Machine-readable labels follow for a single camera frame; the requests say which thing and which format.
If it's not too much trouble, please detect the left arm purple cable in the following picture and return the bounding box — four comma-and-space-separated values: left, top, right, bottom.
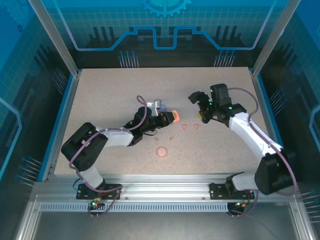
67, 94, 154, 219

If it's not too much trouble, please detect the right aluminium side rail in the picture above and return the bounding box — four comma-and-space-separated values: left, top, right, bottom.
251, 72, 291, 182

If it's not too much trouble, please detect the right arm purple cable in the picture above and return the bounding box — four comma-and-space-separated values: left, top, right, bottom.
226, 86, 298, 219

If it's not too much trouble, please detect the aluminium lower frame rail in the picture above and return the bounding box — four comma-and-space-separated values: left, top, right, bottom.
14, 199, 42, 240
289, 199, 315, 240

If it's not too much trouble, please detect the slotted grey cable duct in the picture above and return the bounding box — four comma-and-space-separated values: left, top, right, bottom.
39, 202, 251, 213

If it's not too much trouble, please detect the left aluminium side rail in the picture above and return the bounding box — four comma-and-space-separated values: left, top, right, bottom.
41, 71, 82, 182

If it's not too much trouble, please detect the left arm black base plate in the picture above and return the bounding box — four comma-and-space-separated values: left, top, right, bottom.
76, 183, 123, 201

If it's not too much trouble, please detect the aluminium side rail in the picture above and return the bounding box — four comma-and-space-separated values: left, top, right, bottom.
41, 71, 82, 182
251, 72, 291, 182

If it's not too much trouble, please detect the right aluminium frame post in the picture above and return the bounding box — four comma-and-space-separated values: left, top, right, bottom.
251, 0, 298, 78

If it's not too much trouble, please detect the left aluminium frame post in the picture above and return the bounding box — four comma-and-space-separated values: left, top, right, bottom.
26, 0, 82, 77

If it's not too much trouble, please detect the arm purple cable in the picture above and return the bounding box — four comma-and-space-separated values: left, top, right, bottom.
226, 86, 298, 219
67, 94, 154, 219

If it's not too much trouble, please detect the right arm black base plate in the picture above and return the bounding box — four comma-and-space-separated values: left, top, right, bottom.
209, 183, 258, 201

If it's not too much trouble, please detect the aluminium frame post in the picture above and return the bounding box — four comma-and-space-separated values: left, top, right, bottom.
251, 0, 298, 78
26, 0, 82, 77

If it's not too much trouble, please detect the aluminium front frame beam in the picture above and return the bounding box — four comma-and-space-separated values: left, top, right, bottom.
32, 173, 300, 201

